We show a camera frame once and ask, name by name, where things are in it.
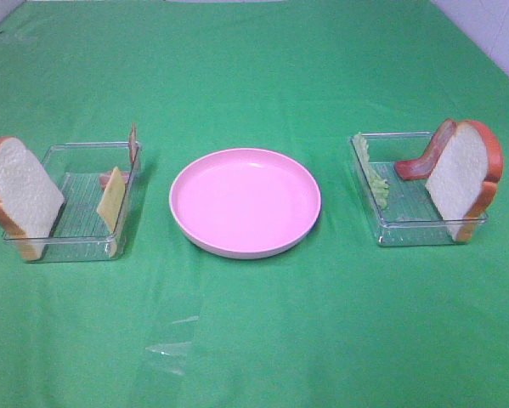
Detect clear plastic tray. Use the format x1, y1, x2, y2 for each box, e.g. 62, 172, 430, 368
3, 141, 142, 263
348, 131, 488, 247

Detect toast bread slice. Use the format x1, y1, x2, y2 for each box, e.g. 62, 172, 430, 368
426, 120, 504, 242
0, 136, 65, 239

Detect bacon strip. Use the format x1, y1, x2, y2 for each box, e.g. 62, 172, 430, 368
394, 118, 457, 180
99, 122, 139, 190

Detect yellow cheese slice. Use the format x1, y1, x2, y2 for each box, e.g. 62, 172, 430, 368
96, 167, 126, 233

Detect left clear plastic tray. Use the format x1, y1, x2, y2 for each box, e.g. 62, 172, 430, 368
3, 141, 142, 263

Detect green lettuce leaf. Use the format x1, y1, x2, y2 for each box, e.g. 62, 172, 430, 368
352, 133, 389, 209

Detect right clear plastic tray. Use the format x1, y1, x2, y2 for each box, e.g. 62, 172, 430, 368
348, 131, 488, 247

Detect pink round plate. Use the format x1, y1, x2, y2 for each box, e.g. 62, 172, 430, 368
169, 148, 322, 259

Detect clear tape strip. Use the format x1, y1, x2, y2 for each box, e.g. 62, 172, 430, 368
144, 292, 202, 377

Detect green tablecloth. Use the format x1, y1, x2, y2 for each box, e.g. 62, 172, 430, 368
0, 1, 509, 407

